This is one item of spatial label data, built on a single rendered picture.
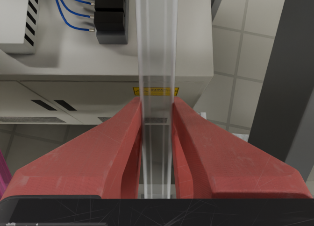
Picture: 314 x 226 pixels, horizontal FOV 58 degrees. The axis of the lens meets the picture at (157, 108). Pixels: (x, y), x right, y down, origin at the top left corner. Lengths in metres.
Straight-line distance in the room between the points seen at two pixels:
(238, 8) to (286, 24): 1.12
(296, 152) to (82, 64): 0.40
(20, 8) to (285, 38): 0.43
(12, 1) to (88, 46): 0.14
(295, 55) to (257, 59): 1.06
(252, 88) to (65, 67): 0.84
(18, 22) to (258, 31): 0.99
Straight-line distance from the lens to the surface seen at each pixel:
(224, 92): 1.16
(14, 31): 0.52
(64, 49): 0.53
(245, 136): 1.13
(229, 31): 1.26
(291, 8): 0.20
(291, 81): 0.19
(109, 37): 0.49
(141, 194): 0.22
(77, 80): 0.54
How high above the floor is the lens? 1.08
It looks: 78 degrees down
